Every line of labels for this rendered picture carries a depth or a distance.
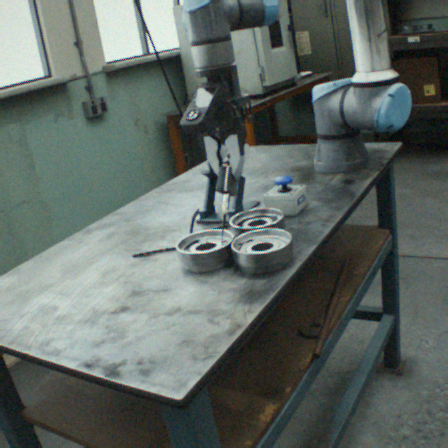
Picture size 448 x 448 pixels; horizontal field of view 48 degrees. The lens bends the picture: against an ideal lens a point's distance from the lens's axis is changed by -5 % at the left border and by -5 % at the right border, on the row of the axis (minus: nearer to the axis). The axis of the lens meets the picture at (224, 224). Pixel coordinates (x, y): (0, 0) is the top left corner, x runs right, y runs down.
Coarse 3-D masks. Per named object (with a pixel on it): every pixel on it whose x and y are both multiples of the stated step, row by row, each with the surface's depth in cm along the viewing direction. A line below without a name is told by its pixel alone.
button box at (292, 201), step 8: (272, 192) 112; (280, 192) 111; (288, 192) 110; (296, 192) 109; (304, 192) 113; (264, 200) 111; (272, 200) 111; (280, 200) 110; (288, 200) 109; (296, 200) 109; (304, 200) 113; (280, 208) 110; (288, 208) 109; (296, 208) 109
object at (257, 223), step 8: (264, 208) 105; (272, 208) 104; (240, 216) 104; (248, 216) 105; (280, 216) 102; (232, 224) 99; (248, 224) 102; (256, 224) 103; (264, 224) 103; (272, 224) 96; (280, 224) 98; (232, 232) 100; (240, 232) 97
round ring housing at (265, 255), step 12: (240, 240) 93; (252, 240) 94; (264, 240) 92; (288, 240) 90; (240, 252) 86; (252, 252) 85; (264, 252) 84; (276, 252) 85; (288, 252) 87; (240, 264) 87; (252, 264) 86; (264, 264) 85; (276, 264) 86
